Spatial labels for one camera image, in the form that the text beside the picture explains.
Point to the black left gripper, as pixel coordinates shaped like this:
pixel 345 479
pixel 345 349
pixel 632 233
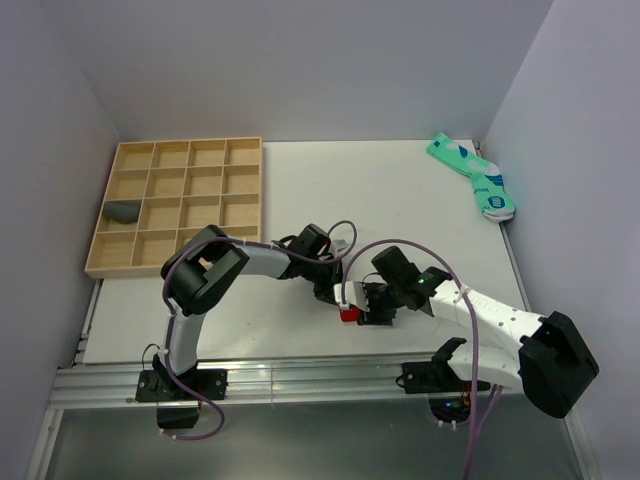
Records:
pixel 325 292

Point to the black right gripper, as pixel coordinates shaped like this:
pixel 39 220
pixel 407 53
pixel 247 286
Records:
pixel 374 317

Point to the red Santa sock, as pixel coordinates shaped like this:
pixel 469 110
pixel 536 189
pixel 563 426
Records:
pixel 350 315

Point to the grey sock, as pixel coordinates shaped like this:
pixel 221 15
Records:
pixel 122 212

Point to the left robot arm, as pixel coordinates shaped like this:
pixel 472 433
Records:
pixel 197 277

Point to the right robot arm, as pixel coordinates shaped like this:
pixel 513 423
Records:
pixel 544 357

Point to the mint green patterned sock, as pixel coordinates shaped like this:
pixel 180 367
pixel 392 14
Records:
pixel 485 177

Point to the wooden compartment tray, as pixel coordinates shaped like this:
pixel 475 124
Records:
pixel 183 186

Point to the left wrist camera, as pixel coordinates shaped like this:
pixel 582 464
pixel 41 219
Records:
pixel 337 246

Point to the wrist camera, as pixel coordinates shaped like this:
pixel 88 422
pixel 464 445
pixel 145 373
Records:
pixel 350 295
pixel 337 246

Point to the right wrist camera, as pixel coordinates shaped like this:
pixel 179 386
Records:
pixel 350 295

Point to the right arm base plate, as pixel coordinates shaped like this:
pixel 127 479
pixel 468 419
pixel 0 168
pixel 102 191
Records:
pixel 429 377

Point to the aluminium frame rail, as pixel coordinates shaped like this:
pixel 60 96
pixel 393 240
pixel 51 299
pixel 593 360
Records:
pixel 271 381

